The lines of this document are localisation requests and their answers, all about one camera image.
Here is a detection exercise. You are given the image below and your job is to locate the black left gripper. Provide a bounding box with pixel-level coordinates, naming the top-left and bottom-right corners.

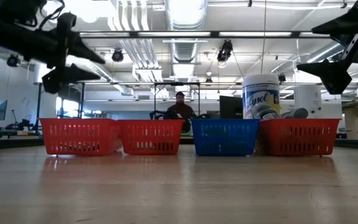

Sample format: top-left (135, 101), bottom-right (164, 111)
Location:
top-left (41, 12), bottom-right (106, 95)

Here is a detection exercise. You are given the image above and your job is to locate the black ceiling spotlight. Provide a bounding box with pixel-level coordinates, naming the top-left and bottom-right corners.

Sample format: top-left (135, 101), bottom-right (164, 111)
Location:
top-left (6, 54), bottom-right (21, 68)
top-left (111, 49), bottom-right (124, 63)

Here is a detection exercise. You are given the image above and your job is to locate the white cylindrical tank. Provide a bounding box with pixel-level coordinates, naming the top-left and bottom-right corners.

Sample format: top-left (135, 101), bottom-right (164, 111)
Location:
top-left (293, 85), bottom-right (323, 119)

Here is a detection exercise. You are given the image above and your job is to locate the red plastic basket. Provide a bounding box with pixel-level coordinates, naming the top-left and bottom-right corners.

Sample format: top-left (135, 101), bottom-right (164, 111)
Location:
top-left (255, 117), bottom-right (342, 156)
top-left (117, 118), bottom-right (185, 156)
top-left (39, 117), bottom-right (123, 156)

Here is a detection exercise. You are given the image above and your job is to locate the Lysol wipes canister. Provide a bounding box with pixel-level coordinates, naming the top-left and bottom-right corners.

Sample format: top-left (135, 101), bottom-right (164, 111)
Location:
top-left (242, 73), bottom-right (281, 120)

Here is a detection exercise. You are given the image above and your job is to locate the person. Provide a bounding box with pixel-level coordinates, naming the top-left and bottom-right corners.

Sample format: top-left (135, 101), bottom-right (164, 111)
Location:
top-left (165, 91), bottom-right (198, 134)

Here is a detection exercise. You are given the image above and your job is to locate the black monitor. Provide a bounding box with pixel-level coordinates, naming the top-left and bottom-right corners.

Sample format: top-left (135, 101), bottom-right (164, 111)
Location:
top-left (219, 95), bottom-right (244, 119)

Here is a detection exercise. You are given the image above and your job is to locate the blue plastic basket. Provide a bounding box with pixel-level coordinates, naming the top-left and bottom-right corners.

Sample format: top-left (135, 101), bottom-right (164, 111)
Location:
top-left (191, 118), bottom-right (260, 157)

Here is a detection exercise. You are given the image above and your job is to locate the black aluminium table frame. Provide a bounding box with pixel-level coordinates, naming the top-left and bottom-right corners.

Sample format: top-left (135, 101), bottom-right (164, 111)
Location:
top-left (0, 136), bottom-right (358, 151)

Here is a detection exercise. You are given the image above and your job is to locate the black hanging camera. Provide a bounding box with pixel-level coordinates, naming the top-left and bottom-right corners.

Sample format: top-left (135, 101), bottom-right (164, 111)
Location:
top-left (216, 39), bottom-right (234, 63)

